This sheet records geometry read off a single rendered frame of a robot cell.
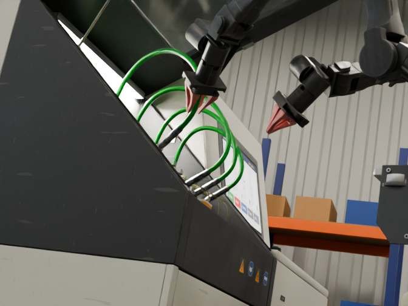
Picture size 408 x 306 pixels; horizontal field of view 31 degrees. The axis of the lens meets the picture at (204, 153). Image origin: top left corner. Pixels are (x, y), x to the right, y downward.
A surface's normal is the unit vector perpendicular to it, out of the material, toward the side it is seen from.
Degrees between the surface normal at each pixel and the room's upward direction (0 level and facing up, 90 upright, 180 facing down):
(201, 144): 90
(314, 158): 90
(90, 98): 90
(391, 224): 90
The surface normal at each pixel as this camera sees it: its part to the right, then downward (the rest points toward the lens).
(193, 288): 0.92, 0.04
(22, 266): -0.36, -0.33
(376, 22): -0.75, -0.25
